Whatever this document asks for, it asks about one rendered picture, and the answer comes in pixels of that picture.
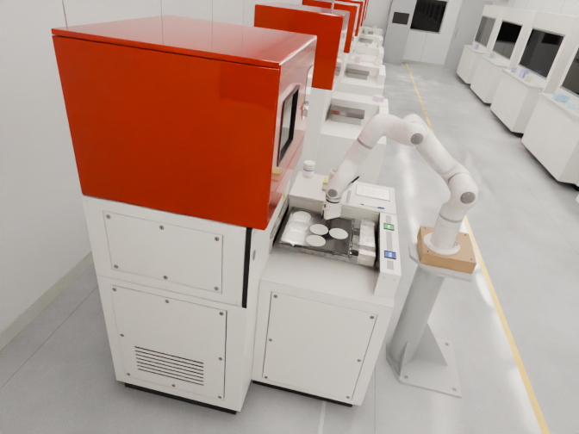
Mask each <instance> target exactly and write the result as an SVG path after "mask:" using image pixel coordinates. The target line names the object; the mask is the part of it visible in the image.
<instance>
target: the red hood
mask: <svg viewBox="0 0 579 434"><path fill-rule="evenodd" d="M51 31H52V34H54V35H52V38H53V47H54V51H55V56H56V60H57V66H58V70H59V78H60V83H61V88H62V92H63V97H64V101H65V110H66V114H67V119H68V124H69V128H70V133H71V137H72V146H73V151H74V155H75V159H76V165H77V169H78V177H79V182H80V187H81V191H82V194H83V195H90V196H95V197H100V198H104V199H109V200H113V201H118V202H126V203H130V204H134V205H139V206H143V207H148V208H156V209H160V210H165V211H169V212H173V213H178V214H186V215H190V216H195V217H199V218H204V219H208V220H216V221H220V222H225V223H229V224H234V225H238V226H246V227H250V228H254V229H258V230H263V231H265V229H266V228H267V227H268V225H269V223H270V221H271V217H272V215H273V214H274V212H275V210H276V208H277V205H278V203H279V201H280V199H281V197H282V195H283V192H284V191H285V189H286V186H287V184H288V182H289V180H290V178H291V176H292V174H293V171H294V169H295V167H296V165H297V163H298V161H299V159H300V157H301V155H302V148H303V141H304V134H305V128H306V121H307V114H308V103H309V97H310V90H311V83H312V76H313V69H314V56H315V48H316V42H317V37H316V35H312V34H300V33H294V32H287V31H281V30H275V29H268V28H257V27H250V26H244V25H238V24H232V23H225V22H213V21H207V20H201V19H195V18H189V17H182V16H175V15H159V16H151V17H144V18H136V19H128V20H121V21H113V22H99V23H91V24H84V25H77V26H70V27H62V28H51Z"/></svg>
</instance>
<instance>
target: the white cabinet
mask: <svg viewBox="0 0 579 434"><path fill-rule="evenodd" d="M393 310H394V308H390V307H383V306H378V305H374V304H370V303H366V302H362V301H355V300H350V299H346V298H342V297H338V296H334V295H329V294H323V293H318V292H314V291H310V290H306V289H301V288H294V287H290V286H286V285H282V284H277V283H274V282H266V281H262V280H259V291H258V310H257V320H256V330H255V340H254V350H253V360H252V380H253V382H252V383H254V384H258V385H262V386H266V387H269V388H275V389H279V390H283V391H286V392H290V393H293V394H300V395H303V396H307V397H311V398H315V399H318V400H324V401H328V402H332V403H335V404H339V405H342V406H349V407H352V405H357V406H362V403H363V400H364V396H365V393H366V390H367V387H368V385H369V382H370V378H371V375H372V372H373V369H374V367H375V364H376V361H377V357H378V354H379V351H380V349H381V346H382V343H383V339H384V336H385V333H386V331H387V328H388V325H389V321H390V318H391V315H392V313H393Z"/></svg>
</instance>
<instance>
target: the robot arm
mask: <svg viewBox="0 0 579 434"><path fill-rule="evenodd" d="M383 136H386V137H388V138H391V139H393V140H395V141H397V142H399V143H401V144H403V145H405V146H415V148H416V149H417V151H418V152H419V153H420V155H421V156H422V157H423V158H424V159H425V160H426V162H427V163H428V164H429V165H430V166H431V167H432V168H433V169H434V170H435V171H436V172H437V173H438V174H439V175H440V176H441V177H442V178H443V179H444V181H445V183H446V185H447V187H448V189H449V190H450V192H451V197H450V200H449V201H446V202H444V203H443V204H442V206H441V209H440V211H439V216H438V219H437V221H436V224H435V227H434V229H433V232H431V233H429V234H427V235H426V236H425V237H424V239H423V242H424V245H425V246H426V247H427V248H428V249H429V250H430V251H433V252H435V253H437V254H440V255H445V256H451V255H455V254H457V253H458V252H459V250H460V245H459V243H458V241H456V238H457V235H458V232H459V229H460V227H461V225H462V222H463V220H464V216H465V213H466V212H467V210H469V209H470V208H472V207H473V206H474V205H475V204H476V202H477V200H478V196H479V189H478V187H477V185H476V182H475V181H474V179H473V177H472V175H471V174H470V173H469V172H468V171H467V170H466V169H465V168H464V167H463V166H462V165H461V164H460V163H459V162H458V161H456V160H455V159H454V158H453V157H452V156H451V155H450V154H449V153H448V151H447V150H446V149H445V148H444V147H443V146H442V145H441V144H440V142H439V141H438V139H437V138H436V137H435V135H434V134H433V132H432V131H431V130H430V128H429V127H428V126H427V124H426V123H425V122H424V121H423V120H422V119H421V118H420V117H419V116H418V115H407V116H406V117H405V118H404V119H403V120H402V119H400V118H399V117H397V116H394V115H389V114H379V115H374V116H373V117H371V118H370V120H369V121H368V122H367V124H366V125H365V127H364V128H363V130H362V131H361V133H360V134H359V136H358V137H357V138H356V140H355V141H354V143H353V144H352V146H351V147H350V149H349V151H348V152H347V154H346V155H345V157H344V158H343V160H342V162H341V164H340V166H339V168H338V169H336V168H335V169H331V170H330V172H329V178H328V183H327V189H326V199H325V201H324V203H323V206H322V210H321V215H322V216H321V219H322V220H325V221H326V225H325V226H326V227H327V228H331V225H332V222H333V219H334V218H336V217H339V216H340V212H341V198H342V194H343V191H344V190H345V188H346V187H347V185H348V184H349V183H350V181H351V180H352V179H353V177H354V175H355V173H356V172H357V170H358V167H359V166H360V165H361V164H362V162H363V161H364V160H365V158H366V157H367V156H368V154H369V153H370V151H371V150H372V148H373V147H374V146H375V144H376V143H377V142H378V141H379V139H380V138H381V137H383Z"/></svg>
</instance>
